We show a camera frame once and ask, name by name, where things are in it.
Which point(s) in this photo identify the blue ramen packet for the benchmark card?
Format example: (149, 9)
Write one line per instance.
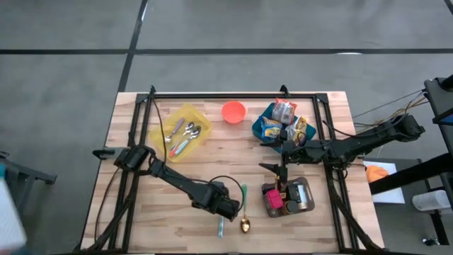
(272, 128)

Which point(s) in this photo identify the orange plastic bowl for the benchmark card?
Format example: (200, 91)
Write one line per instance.
(233, 112)

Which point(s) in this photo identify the red patterned spice tin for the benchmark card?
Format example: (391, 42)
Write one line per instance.
(274, 200)

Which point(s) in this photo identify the black side table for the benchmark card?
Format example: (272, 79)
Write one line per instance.
(440, 102)

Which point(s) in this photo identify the orange ramen packet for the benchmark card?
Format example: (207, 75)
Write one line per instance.
(297, 129)

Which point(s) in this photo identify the red ramen packet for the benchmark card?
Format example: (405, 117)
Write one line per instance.
(283, 111)

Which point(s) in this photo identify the white cylinder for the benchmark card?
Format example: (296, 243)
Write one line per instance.
(430, 200)

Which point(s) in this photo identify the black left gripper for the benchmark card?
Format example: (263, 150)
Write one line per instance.
(219, 202)

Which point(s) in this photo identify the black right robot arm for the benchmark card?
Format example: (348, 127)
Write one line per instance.
(371, 138)

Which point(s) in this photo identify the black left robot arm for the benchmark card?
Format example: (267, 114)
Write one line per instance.
(170, 177)

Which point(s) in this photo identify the yellow plastic bin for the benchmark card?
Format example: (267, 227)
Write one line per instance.
(198, 117)

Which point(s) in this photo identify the black table clamp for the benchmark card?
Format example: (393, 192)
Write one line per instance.
(101, 153)

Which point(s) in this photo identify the plain silver spoon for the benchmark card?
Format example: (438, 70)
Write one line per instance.
(189, 126)

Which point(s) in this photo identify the grey cart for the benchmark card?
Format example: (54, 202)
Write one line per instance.
(32, 174)

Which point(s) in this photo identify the blue plastic bin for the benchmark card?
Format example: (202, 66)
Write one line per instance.
(257, 124)

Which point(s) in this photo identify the white paper sheet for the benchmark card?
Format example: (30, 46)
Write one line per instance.
(389, 195)

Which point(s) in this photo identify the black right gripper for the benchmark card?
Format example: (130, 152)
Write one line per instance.
(297, 152)

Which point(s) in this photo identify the orange cloth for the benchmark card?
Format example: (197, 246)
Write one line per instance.
(377, 173)

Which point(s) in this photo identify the grey plastic bin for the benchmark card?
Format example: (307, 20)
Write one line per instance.
(310, 198)

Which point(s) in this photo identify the white box teal edge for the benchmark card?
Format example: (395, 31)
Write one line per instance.
(8, 219)

